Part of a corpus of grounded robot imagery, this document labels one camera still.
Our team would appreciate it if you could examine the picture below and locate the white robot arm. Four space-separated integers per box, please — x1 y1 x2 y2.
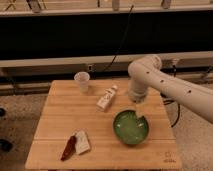
128 55 213 124

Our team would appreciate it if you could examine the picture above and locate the green round bowl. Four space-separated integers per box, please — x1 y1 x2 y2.
113 110 149 145

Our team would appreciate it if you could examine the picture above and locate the white lying bottle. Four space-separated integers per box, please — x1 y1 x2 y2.
96 85 118 111

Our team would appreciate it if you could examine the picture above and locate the clear plastic cup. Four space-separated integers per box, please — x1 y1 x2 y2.
74 72 90 93

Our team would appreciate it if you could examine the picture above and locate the white rectangular packet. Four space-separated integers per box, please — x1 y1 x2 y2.
75 131 91 155

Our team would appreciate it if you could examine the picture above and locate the light wooden table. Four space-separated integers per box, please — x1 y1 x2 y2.
25 79 182 170

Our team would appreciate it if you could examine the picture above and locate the black cable by table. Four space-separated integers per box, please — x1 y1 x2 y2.
161 93 182 129

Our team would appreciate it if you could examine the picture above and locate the black hanging cable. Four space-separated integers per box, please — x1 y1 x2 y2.
101 3 135 73

